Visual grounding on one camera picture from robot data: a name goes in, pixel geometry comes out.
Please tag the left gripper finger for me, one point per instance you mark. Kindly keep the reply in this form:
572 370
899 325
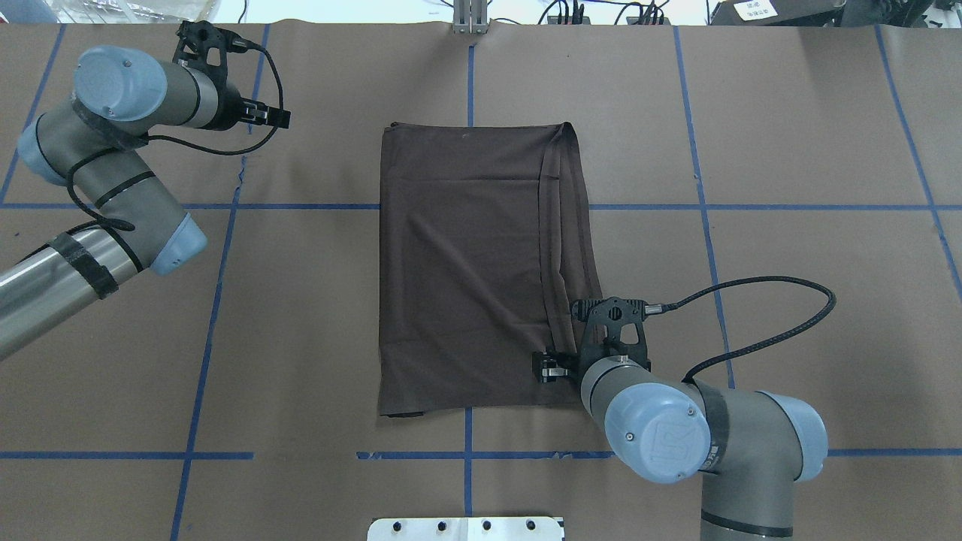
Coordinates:
259 110
276 120

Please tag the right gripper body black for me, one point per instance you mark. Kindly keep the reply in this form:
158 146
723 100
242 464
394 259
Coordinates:
573 366

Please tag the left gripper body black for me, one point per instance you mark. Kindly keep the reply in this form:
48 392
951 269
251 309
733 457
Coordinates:
227 108

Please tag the brown t-shirt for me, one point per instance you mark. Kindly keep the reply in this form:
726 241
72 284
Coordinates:
485 242

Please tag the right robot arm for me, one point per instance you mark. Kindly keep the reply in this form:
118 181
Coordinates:
751 448

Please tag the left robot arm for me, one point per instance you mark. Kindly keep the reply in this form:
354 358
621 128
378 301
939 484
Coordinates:
89 146

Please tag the clear plastic bag tray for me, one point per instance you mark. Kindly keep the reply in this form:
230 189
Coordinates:
134 12

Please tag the left usb hub orange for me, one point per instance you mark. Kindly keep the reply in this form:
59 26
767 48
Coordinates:
564 13

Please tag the usb hub orange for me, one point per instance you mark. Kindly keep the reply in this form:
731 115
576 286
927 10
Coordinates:
564 13
642 13

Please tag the right usb hub orange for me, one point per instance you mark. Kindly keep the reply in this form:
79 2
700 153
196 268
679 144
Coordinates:
642 13

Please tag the black box with label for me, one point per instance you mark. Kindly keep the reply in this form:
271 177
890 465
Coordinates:
775 13

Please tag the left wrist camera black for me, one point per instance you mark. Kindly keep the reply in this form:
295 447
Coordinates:
204 47

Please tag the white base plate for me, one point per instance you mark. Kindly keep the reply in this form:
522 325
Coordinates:
468 528

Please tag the aluminium frame post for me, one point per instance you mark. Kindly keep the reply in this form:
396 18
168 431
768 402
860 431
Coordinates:
470 17

